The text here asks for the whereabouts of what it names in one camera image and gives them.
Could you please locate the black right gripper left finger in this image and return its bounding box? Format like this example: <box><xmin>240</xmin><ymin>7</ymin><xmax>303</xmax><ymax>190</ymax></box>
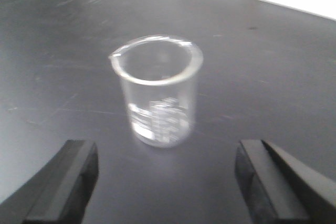
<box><xmin>1</xmin><ymin>140</ymin><xmax>99</xmax><ymax>223</ymax></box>

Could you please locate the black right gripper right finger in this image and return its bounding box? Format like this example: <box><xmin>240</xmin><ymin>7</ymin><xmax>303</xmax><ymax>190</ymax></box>
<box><xmin>235</xmin><ymin>140</ymin><xmax>335</xmax><ymax>223</ymax></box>

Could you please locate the clear glass beaker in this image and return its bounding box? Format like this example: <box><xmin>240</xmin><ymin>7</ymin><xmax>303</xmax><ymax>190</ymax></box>
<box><xmin>108</xmin><ymin>35</ymin><xmax>203</xmax><ymax>148</ymax></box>

